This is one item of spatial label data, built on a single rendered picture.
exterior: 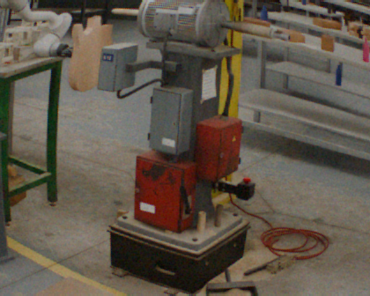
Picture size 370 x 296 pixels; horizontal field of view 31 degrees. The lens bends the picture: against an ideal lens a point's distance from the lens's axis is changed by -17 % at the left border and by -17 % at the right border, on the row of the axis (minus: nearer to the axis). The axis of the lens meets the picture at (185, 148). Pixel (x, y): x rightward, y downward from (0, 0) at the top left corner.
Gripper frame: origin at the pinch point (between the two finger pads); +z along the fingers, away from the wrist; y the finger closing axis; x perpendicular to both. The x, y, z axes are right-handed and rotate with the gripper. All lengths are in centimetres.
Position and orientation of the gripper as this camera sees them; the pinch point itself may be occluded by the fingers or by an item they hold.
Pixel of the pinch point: (88, 53)
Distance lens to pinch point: 375.0
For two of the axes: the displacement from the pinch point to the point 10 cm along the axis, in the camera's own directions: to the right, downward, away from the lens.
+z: 8.7, 2.4, -4.4
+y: -4.9, 3.4, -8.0
